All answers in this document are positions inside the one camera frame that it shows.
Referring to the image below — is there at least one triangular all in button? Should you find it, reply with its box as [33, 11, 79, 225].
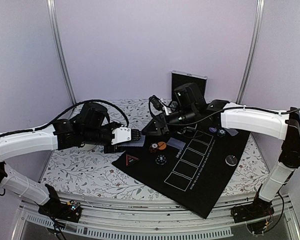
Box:
[125, 154, 139, 167]

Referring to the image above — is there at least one orange big blind button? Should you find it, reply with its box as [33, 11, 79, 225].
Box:
[157, 141, 167, 151]

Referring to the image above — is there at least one green blue chip stack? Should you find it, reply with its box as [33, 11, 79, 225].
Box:
[217, 128, 226, 138]

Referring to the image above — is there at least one black and green chip stack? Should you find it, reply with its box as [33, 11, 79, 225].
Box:
[155, 154, 167, 166]

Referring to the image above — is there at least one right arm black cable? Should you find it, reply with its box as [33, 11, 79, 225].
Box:
[149, 107, 300, 126]

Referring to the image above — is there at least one orange black chip stack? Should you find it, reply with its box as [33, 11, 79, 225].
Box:
[149, 143, 159, 153]

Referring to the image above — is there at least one black white dealer button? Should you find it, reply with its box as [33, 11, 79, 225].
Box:
[225, 155, 238, 167]

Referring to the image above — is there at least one blue playing card deck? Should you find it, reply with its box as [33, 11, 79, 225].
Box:
[118, 135, 145, 147]

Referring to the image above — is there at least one left aluminium frame post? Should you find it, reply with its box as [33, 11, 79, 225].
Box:
[46, 0, 77, 104]

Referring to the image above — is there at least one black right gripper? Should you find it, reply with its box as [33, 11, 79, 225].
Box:
[141, 106, 197, 137]

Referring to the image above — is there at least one black poker table mat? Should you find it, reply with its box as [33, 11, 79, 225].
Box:
[112, 127, 250, 219]

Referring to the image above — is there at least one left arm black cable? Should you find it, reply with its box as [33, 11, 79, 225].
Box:
[0, 99, 130, 141]

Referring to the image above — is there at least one cream cylindrical cup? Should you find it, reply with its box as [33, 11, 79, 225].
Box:
[81, 144, 97, 151]

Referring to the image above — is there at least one aluminium poker chip case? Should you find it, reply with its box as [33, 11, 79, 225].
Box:
[171, 70, 208, 101]

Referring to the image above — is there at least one dealt blue card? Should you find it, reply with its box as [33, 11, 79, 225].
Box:
[225, 128, 239, 137]
[166, 137, 186, 150]

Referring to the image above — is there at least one front aluminium rail base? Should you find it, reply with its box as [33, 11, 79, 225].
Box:
[12, 193, 300, 240]

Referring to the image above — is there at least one purple small blind button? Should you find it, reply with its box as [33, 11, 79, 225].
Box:
[209, 127, 218, 133]

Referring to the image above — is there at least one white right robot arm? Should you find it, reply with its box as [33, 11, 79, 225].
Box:
[141, 82, 300, 218]

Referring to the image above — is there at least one aluminium frame post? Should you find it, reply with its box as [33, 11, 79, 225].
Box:
[235, 0, 265, 104]
[46, 0, 77, 104]

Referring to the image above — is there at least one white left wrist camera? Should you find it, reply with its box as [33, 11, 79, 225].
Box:
[111, 127, 132, 145]

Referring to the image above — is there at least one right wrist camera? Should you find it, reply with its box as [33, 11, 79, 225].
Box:
[148, 95, 172, 116]

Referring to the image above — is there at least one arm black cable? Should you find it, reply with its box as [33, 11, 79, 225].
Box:
[0, 99, 130, 141]
[149, 107, 300, 126]

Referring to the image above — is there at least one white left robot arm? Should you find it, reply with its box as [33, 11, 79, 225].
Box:
[0, 104, 62, 211]

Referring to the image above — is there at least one right aluminium frame post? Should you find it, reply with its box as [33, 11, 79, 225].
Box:
[235, 0, 265, 104]

